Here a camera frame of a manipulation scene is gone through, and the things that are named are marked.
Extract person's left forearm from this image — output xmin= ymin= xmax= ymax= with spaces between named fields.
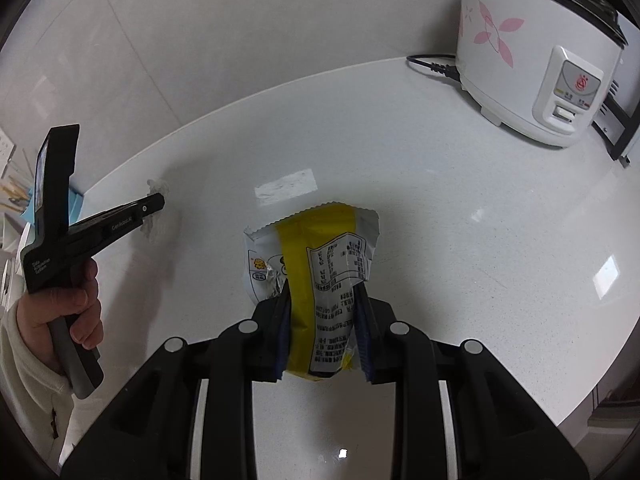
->
xmin=0 ymin=305 xmax=76 ymax=461

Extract blue utensil holder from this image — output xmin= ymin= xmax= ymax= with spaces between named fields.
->
xmin=22 ymin=185 xmax=83 ymax=226

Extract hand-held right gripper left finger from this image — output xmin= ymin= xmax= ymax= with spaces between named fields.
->
xmin=60 ymin=290 xmax=293 ymax=480

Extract black power cord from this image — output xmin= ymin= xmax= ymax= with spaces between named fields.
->
xmin=406 ymin=54 xmax=463 ymax=83

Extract white microwave oven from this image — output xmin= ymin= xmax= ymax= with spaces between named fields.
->
xmin=592 ymin=75 xmax=640 ymax=167

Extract bundle of wooden chopsticks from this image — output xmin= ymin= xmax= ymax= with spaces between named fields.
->
xmin=0 ymin=175 xmax=31 ymax=211

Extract white rice cooker pink flowers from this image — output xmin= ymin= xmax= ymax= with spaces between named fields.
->
xmin=452 ymin=0 xmax=628 ymax=148

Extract person's left hand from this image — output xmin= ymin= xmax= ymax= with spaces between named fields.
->
xmin=17 ymin=264 xmax=103 ymax=373

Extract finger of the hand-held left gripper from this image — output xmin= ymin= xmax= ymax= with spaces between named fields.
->
xmin=68 ymin=194 xmax=166 ymax=257

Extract white wall socket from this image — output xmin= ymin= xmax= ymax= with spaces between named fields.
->
xmin=0 ymin=127 xmax=16 ymax=176

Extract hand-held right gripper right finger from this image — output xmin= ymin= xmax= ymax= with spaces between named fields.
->
xmin=356 ymin=285 xmax=593 ymax=480

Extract white snack packet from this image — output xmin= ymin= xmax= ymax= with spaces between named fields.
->
xmin=243 ymin=225 xmax=291 ymax=306

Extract yellow snack packet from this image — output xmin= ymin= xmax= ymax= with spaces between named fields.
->
xmin=277 ymin=203 xmax=381 ymax=381

